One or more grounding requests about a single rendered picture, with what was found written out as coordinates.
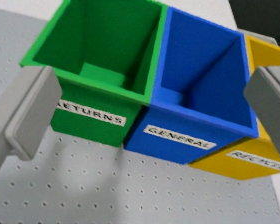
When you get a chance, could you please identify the green bin labelled returns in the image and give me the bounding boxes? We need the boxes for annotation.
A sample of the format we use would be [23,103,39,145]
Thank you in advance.
[20,0,169,149]

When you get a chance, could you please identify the yellow recycling bin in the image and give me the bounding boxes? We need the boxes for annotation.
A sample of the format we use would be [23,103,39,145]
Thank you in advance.
[189,35,280,182]

